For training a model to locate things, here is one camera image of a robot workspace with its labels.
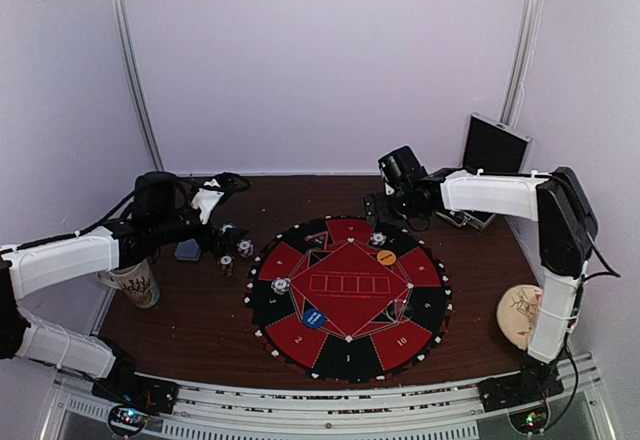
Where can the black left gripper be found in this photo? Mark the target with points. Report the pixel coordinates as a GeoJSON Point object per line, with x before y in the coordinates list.
{"type": "Point", "coordinates": [222, 242]}

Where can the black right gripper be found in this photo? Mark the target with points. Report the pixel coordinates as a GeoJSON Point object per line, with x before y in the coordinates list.
{"type": "Point", "coordinates": [382, 210]}

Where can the green poker chip stack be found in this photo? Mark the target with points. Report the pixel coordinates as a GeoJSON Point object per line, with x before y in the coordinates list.
{"type": "Point", "coordinates": [228, 231]}

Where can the orange big blind button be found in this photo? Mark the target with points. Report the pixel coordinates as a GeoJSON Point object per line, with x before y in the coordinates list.
{"type": "Point", "coordinates": [386, 257]}

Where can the blue cream chips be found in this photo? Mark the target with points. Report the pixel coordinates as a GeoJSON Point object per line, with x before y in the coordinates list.
{"type": "Point", "coordinates": [281, 285]}

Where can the black triangular all-in marker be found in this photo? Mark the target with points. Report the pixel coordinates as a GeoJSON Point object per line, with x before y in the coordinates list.
{"type": "Point", "coordinates": [319, 240]}

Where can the clear round dealer button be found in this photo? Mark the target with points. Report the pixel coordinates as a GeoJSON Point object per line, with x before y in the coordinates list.
{"type": "Point", "coordinates": [399, 311]}

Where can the blue small blind button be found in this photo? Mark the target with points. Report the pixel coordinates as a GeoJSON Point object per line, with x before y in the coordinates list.
{"type": "Point", "coordinates": [314, 318]}

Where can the blue cream poker chip stack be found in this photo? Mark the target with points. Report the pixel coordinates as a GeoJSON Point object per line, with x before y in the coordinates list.
{"type": "Point", "coordinates": [245, 248]}

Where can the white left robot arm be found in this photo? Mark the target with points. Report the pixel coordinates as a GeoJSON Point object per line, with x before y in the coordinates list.
{"type": "Point", "coordinates": [162, 209]}

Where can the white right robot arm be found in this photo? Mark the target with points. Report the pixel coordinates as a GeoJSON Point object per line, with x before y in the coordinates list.
{"type": "Point", "coordinates": [567, 228]}

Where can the red black poker chip stack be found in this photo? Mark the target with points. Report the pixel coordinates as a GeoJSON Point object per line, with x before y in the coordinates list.
{"type": "Point", "coordinates": [226, 266]}

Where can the white floral ceramic mug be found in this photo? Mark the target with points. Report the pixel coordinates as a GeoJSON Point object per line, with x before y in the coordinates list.
{"type": "Point", "coordinates": [137, 282]}

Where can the round red black poker mat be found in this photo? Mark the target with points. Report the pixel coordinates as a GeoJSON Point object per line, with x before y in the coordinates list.
{"type": "Point", "coordinates": [358, 343]}

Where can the cream floral plate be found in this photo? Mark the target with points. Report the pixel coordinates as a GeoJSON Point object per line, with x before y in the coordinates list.
{"type": "Point", "coordinates": [517, 312]}

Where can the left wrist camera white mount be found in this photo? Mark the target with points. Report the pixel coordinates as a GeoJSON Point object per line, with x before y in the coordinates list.
{"type": "Point", "coordinates": [205, 201]}

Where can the left aluminium frame post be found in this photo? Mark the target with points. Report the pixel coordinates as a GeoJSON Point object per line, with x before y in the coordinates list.
{"type": "Point", "coordinates": [135, 84]}

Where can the aluminium frame post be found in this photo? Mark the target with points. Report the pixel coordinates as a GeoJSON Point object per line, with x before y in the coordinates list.
{"type": "Point", "coordinates": [524, 48]}
{"type": "Point", "coordinates": [135, 84]}

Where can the right aluminium frame post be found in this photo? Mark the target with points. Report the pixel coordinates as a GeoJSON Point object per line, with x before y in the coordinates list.
{"type": "Point", "coordinates": [524, 48]}

